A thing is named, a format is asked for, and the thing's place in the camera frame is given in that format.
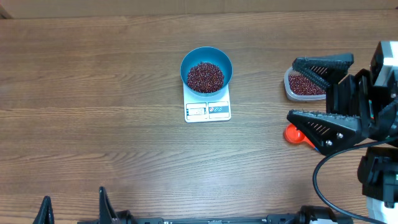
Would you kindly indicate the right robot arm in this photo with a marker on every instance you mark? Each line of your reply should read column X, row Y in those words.
column 377, row 173

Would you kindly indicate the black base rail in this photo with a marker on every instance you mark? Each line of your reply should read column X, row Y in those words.
column 308, row 214

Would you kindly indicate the red beans in bowl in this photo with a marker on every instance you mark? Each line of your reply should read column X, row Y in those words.
column 205, row 77

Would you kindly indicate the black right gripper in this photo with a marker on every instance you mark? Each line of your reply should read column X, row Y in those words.
column 359, row 101

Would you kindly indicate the blue metal bowl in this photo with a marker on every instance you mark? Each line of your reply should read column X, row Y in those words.
column 207, row 54

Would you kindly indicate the white digital kitchen scale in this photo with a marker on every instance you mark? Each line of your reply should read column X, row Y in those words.
column 201, row 108

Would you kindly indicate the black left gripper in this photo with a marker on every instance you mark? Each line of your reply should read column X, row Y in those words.
column 105, row 215

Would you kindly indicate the clear plastic container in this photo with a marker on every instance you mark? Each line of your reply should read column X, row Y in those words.
column 294, row 97

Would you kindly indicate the red measuring scoop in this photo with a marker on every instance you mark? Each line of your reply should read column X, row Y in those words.
column 295, row 136

